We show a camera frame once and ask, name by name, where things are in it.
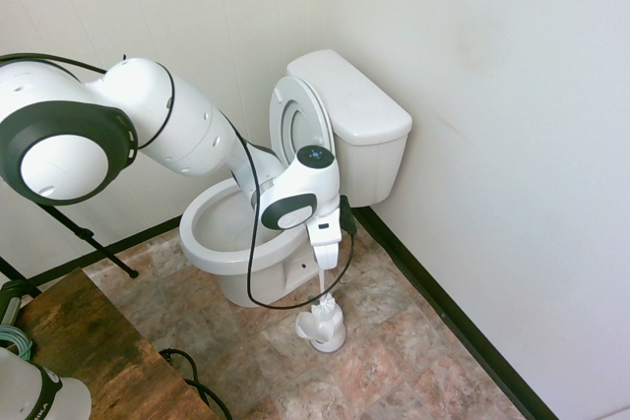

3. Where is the white toilet brush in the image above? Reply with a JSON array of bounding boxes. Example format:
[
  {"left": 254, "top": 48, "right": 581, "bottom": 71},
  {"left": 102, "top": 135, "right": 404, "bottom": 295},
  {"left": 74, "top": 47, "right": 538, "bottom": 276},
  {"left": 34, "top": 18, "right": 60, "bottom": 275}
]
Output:
[{"left": 309, "top": 266, "right": 347, "bottom": 327}]

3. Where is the black camera tripod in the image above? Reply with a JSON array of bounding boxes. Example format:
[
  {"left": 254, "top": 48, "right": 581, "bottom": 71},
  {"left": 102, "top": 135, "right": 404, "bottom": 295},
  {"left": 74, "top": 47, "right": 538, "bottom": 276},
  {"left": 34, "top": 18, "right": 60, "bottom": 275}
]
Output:
[{"left": 0, "top": 202, "right": 140, "bottom": 296}]

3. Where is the black baseboard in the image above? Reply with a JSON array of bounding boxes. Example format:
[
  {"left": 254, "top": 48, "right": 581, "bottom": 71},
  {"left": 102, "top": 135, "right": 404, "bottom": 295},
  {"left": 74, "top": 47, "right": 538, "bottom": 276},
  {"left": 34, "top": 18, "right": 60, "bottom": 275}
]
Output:
[{"left": 29, "top": 205, "right": 568, "bottom": 420}]

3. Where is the white brush holder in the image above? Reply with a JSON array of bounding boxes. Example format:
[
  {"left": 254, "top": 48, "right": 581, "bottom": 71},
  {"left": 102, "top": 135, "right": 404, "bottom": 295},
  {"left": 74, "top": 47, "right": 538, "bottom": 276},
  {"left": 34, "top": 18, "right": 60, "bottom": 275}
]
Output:
[{"left": 294, "top": 308, "right": 347, "bottom": 354}]

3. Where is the white toilet tank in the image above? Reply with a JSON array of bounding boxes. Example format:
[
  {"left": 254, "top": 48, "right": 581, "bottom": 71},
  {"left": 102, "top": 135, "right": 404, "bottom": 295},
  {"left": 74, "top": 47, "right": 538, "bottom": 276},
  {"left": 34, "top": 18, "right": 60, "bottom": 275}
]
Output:
[{"left": 285, "top": 48, "right": 414, "bottom": 209}]

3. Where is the brown wooden table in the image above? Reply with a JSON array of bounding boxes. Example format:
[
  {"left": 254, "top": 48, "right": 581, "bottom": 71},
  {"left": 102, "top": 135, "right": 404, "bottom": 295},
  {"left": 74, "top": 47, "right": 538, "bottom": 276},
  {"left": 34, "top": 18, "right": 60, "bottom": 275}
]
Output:
[{"left": 13, "top": 266, "right": 221, "bottom": 420}]

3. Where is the white toilet seat and lid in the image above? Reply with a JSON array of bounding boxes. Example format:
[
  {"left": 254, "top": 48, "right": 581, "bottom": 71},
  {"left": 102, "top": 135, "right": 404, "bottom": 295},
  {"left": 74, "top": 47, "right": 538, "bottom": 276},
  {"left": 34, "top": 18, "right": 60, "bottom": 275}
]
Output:
[{"left": 268, "top": 74, "right": 339, "bottom": 196}]

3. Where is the white toilet bowl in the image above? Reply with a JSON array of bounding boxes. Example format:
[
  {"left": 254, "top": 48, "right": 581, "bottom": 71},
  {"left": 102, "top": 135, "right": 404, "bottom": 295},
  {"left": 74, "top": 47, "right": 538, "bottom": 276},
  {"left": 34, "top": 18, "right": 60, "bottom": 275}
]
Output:
[{"left": 177, "top": 175, "right": 322, "bottom": 309}]

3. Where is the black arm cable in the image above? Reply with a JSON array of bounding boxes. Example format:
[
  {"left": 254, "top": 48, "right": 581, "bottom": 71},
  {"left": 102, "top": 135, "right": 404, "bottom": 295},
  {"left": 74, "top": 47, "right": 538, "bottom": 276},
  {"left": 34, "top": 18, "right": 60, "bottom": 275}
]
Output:
[{"left": 0, "top": 51, "right": 359, "bottom": 312}]

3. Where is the dark green cylindrical object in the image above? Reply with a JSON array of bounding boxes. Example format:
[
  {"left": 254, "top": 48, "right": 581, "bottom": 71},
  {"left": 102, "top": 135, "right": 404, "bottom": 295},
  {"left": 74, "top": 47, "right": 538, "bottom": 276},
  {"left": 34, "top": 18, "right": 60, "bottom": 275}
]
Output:
[{"left": 0, "top": 278, "right": 26, "bottom": 328}]

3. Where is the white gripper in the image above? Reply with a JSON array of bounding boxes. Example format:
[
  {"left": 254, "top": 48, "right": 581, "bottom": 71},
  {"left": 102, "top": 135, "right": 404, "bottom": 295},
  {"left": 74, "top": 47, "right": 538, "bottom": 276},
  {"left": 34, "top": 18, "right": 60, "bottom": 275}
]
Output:
[{"left": 305, "top": 207, "right": 345, "bottom": 279}]

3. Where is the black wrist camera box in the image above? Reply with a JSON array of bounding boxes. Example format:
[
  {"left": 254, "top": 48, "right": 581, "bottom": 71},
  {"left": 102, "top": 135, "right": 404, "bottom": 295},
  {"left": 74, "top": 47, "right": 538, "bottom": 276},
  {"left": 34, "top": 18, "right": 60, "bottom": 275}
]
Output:
[{"left": 339, "top": 194, "right": 360, "bottom": 238}]

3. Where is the black floor cable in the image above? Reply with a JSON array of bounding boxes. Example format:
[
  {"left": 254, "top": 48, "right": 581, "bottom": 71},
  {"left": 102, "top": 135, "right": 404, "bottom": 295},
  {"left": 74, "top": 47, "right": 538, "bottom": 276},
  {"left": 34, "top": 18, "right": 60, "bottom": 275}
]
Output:
[{"left": 157, "top": 347, "right": 233, "bottom": 420}]

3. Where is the green cable coil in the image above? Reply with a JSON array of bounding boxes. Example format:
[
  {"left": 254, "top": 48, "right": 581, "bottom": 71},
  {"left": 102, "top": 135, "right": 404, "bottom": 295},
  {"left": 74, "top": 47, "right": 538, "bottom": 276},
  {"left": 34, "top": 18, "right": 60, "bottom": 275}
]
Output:
[{"left": 0, "top": 325, "right": 35, "bottom": 363}]

